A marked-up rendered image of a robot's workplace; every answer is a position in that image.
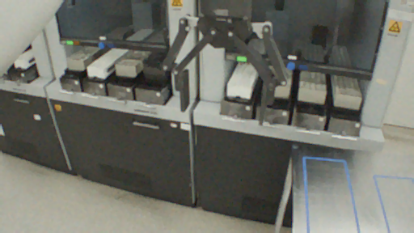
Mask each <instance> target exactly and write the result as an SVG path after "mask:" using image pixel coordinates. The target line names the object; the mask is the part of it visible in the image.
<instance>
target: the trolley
mask: <svg viewBox="0 0 414 233"><path fill-rule="evenodd" d="M290 187H292V233H414V161H413V159H412V157H411V155H406V154H396V153H390V152H387V153H384V152H378V151H367V150H350V149H344V148H338V147H335V148H331V147H325V146H312V145H306V144H305V145H299V144H292V145H291V153H290V155H289V162H288V167H287V171H286V175H285V183H284V188H283V193H282V194H281V199H280V205H279V209H278V212H277V219H276V221H275V224H274V229H273V233H279V231H280V230H281V224H282V220H283V216H284V212H285V208H286V205H287V201H288V197H289V191H290Z"/></svg>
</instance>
